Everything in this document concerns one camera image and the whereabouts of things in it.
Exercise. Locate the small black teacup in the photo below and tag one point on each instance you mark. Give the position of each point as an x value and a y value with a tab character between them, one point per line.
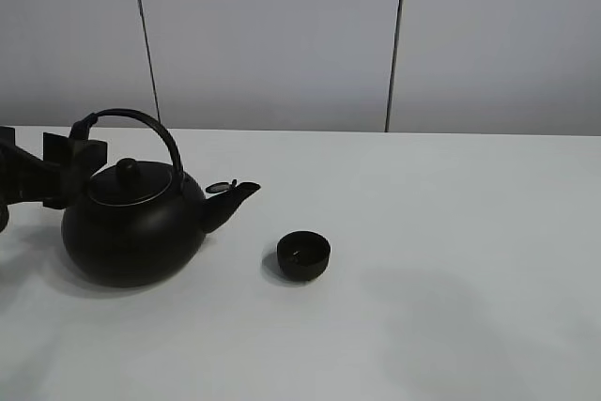
302	255

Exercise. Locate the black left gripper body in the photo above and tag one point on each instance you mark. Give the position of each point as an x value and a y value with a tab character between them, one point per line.
26	178

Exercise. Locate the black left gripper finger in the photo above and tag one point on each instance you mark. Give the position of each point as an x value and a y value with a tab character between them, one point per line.
65	184
87	155

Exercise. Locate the black round teapot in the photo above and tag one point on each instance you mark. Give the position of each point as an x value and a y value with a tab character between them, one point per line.
137	223

